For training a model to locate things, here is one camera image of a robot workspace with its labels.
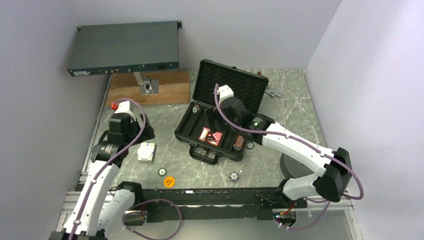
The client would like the red playing card deck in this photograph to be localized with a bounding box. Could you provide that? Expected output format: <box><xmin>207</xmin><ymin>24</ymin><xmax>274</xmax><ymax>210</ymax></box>
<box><xmin>198</xmin><ymin>127</ymin><xmax>223</xmax><ymax>146</ymax></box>

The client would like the row of poker chips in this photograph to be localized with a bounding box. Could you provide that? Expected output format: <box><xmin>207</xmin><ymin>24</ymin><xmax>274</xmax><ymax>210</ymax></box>
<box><xmin>232</xmin><ymin>134</ymin><xmax>245</xmax><ymax>152</ymax></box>

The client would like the clear dealer button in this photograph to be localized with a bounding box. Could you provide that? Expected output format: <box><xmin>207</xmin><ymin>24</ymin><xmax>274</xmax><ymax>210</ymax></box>
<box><xmin>137</xmin><ymin>143</ymin><xmax>155</xmax><ymax>162</ymax></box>

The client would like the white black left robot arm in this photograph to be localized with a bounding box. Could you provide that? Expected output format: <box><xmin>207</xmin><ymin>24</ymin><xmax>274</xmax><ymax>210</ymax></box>
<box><xmin>49</xmin><ymin>110</ymin><xmax>155</xmax><ymax>240</ymax></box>

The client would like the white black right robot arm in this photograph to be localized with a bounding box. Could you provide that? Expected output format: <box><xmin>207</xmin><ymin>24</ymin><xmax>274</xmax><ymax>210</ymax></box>
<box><xmin>214</xmin><ymin>96</ymin><xmax>354</xmax><ymax>208</ymax></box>

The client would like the black foam-lined poker case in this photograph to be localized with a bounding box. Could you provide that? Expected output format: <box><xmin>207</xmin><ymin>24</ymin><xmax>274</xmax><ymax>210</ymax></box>
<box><xmin>174</xmin><ymin>59</ymin><xmax>269</xmax><ymax>165</ymax></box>

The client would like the adjustable metal wrench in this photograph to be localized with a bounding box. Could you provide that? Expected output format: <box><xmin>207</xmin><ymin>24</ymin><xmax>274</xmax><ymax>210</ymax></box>
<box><xmin>265</xmin><ymin>84</ymin><xmax>284</xmax><ymax>98</ymax></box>

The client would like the green poker chip on table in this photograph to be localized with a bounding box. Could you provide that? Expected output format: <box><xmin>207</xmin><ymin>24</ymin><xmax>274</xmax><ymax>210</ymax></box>
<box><xmin>157</xmin><ymin>167</ymin><xmax>167</xmax><ymax>177</ymax></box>

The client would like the wooden board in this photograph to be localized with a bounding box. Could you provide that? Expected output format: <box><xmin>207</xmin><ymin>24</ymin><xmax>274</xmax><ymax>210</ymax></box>
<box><xmin>105</xmin><ymin>70</ymin><xmax>190</xmax><ymax>106</ymax></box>

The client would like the orange round sticker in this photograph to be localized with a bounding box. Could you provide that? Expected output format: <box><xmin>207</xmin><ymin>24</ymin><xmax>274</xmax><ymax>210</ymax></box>
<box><xmin>163</xmin><ymin>176</ymin><xmax>176</xmax><ymax>188</ymax></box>

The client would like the grey foam roll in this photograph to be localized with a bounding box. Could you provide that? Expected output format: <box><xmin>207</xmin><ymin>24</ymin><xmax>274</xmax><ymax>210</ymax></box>
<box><xmin>279</xmin><ymin>153</ymin><xmax>314</xmax><ymax>188</ymax></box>

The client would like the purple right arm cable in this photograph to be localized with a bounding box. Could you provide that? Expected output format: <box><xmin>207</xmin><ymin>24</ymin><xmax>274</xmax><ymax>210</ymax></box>
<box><xmin>213</xmin><ymin>83</ymin><xmax>365</xmax><ymax>232</ymax></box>

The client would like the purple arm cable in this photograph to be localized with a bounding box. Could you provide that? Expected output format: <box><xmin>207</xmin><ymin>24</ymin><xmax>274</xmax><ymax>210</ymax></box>
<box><xmin>67</xmin><ymin>97</ymin><xmax>183</xmax><ymax>240</ymax></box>
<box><xmin>213</xmin><ymin>83</ymin><xmax>365</xmax><ymax>232</ymax></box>

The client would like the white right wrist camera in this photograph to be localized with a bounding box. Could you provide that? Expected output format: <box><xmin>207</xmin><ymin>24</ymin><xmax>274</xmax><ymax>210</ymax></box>
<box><xmin>216</xmin><ymin>85</ymin><xmax>234</xmax><ymax>101</ymax></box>

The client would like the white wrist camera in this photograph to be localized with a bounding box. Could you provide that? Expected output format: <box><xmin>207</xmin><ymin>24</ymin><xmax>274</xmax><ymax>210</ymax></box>
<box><xmin>216</xmin><ymin>85</ymin><xmax>234</xmax><ymax>101</ymax></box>
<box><xmin>111</xmin><ymin>100</ymin><xmax>135</xmax><ymax>118</ymax></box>

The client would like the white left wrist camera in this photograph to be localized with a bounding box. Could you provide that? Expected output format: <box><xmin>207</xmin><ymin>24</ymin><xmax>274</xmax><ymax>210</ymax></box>
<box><xmin>111</xmin><ymin>100</ymin><xmax>135</xmax><ymax>118</ymax></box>

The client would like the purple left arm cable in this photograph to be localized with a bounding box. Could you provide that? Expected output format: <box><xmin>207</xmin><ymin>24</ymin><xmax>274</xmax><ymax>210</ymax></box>
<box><xmin>67</xmin><ymin>97</ymin><xmax>183</xmax><ymax>240</ymax></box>

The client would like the metal stand bracket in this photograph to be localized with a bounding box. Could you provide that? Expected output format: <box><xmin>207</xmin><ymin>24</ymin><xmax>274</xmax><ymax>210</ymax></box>
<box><xmin>133</xmin><ymin>72</ymin><xmax>160</xmax><ymax>95</ymax></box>

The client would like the grey rack network switch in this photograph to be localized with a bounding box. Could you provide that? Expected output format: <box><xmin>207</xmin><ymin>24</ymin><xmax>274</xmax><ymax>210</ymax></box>
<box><xmin>66</xmin><ymin>20</ymin><xmax>183</xmax><ymax>77</ymax></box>

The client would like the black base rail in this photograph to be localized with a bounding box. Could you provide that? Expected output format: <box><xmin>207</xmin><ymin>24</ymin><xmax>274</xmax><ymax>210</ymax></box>
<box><xmin>130</xmin><ymin>187</ymin><xmax>308</xmax><ymax>223</ymax></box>

